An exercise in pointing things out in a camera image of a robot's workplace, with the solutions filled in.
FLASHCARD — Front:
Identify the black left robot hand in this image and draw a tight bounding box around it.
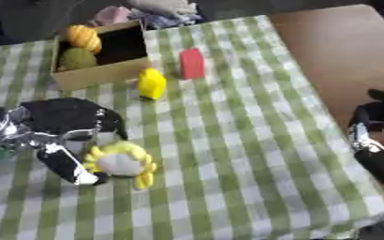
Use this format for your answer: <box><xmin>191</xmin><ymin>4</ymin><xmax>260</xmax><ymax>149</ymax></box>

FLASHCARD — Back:
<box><xmin>15</xmin><ymin>97</ymin><xmax>130</xmax><ymax>187</ymax></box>

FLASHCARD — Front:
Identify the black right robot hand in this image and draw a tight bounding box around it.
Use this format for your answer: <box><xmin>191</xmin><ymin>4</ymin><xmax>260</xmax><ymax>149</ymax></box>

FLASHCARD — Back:
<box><xmin>346</xmin><ymin>88</ymin><xmax>384</xmax><ymax>193</ymax></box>

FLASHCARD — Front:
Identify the yellow and white soft toy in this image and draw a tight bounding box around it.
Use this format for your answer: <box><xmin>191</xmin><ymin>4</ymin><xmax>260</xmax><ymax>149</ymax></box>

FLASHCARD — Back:
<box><xmin>81</xmin><ymin>140</ymin><xmax>159</xmax><ymax>190</ymax></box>

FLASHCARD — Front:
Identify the tan cardboard box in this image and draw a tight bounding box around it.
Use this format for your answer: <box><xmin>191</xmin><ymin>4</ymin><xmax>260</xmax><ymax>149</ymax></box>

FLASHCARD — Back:
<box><xmin>49</xmin><ymin>19</ymin><xmax>155</xmax><ymax>92</ymax></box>

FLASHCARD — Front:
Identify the green toy fruit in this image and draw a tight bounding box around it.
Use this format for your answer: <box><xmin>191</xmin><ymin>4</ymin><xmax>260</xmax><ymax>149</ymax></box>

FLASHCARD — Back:
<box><xmin>57</xmin><ymin>47</ymin><xmax>99</xmax><ymax>71</ymax></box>

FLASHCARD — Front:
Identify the orange toy pumpkin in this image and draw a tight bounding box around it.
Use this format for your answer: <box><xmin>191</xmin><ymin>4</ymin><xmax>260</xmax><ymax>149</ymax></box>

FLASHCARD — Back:
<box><xmin>64</xmin><ymin>24</ymin><xmax>104</xmax><ymax>54</ymax></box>

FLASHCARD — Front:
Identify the yellow block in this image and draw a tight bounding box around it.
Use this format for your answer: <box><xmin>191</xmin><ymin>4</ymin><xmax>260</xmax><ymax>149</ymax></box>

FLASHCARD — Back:
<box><xmin>136</xmin><ymin>67</ymin><xmax>168</xmax><ymax>101</ymax></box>

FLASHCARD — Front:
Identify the pink cloth bundle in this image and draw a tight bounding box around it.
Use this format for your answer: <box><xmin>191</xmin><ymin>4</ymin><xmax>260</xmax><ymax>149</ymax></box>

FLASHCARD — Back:
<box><xmin>92</xmin><ymin>6</ymin><xmax>133</xmax><ymax>26</ymax></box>

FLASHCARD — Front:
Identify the red block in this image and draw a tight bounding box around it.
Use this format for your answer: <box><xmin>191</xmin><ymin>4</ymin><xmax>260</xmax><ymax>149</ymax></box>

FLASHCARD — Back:
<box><xmin>177</xmin><ymin>48</ymin><xmax>207</xmax><ymax>81</ymax></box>

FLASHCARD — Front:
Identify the grey cloth bundle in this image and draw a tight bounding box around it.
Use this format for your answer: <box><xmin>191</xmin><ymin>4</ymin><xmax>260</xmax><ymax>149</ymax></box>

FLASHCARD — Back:
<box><xmin>126</xmin><ymin>0</ymin><xmax>205</xmax><ymax>30</ymax></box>

